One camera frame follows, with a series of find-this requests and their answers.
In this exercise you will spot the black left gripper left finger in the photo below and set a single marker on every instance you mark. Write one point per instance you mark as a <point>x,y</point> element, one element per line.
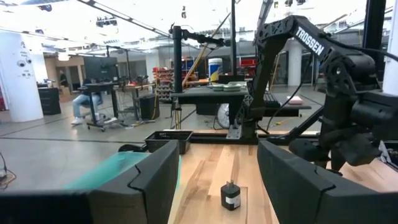
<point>149,193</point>

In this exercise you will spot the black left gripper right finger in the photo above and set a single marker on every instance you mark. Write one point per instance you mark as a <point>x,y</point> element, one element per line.
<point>295,196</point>

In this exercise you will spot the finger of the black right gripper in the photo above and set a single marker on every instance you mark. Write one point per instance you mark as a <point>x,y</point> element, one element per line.
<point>359,152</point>
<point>308,150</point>

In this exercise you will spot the black wall charger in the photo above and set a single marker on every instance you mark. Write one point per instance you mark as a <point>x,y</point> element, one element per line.
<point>230,197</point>

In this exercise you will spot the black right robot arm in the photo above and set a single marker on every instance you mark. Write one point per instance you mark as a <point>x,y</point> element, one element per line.
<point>308,40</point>

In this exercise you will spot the teal translucent plastic bin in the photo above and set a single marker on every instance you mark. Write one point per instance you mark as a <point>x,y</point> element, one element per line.
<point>109,171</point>

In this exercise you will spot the black floor bin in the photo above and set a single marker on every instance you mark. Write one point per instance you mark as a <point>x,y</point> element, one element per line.
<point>149,107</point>

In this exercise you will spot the black rounded object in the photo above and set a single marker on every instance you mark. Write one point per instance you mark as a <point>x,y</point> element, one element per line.
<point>130,148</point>

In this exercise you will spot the small flat white box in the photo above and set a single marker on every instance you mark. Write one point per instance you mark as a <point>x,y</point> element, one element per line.
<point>295,100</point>

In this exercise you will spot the black mesh plastic basket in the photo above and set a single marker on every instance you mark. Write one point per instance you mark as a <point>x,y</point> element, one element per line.
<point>161,137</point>

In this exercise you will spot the white floor fan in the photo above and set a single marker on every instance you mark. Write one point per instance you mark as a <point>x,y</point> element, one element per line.
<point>223,116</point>

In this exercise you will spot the stacked green plates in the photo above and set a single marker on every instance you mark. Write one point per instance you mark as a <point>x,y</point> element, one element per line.
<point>228,87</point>

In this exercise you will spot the wooden workbench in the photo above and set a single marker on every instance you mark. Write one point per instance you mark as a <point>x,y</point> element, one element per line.
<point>136,86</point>

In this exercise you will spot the red parts shelf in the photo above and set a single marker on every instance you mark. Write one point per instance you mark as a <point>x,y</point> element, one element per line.
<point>163,84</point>

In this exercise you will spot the black work table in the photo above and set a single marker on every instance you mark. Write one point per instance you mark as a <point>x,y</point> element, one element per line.
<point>211,95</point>

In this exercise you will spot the person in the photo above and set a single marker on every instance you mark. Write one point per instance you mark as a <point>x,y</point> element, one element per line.
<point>82,101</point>
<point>63,79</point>

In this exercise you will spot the black standing desk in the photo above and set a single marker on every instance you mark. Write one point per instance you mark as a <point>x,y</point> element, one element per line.
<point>99,84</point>

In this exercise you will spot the blue and white canister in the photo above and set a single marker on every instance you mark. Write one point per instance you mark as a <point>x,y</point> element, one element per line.
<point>215,70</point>

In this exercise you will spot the black monitor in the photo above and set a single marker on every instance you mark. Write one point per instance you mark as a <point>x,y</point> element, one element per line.
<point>101,68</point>

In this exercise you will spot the thin black pole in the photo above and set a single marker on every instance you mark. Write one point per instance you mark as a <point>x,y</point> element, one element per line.
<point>233,37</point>

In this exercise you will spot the black cabinet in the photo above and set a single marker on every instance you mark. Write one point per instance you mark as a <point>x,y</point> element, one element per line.
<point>49,101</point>

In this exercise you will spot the black diagonal frame brace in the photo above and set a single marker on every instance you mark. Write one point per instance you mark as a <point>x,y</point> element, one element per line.
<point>306,124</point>

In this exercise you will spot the black frame base rail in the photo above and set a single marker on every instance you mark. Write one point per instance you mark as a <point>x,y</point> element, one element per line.
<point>214,137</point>

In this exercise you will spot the black frame post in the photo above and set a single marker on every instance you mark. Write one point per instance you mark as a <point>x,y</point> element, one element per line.
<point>374,25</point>
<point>177,62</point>

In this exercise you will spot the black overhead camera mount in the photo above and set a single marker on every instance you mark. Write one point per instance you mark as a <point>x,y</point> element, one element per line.
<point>202,38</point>

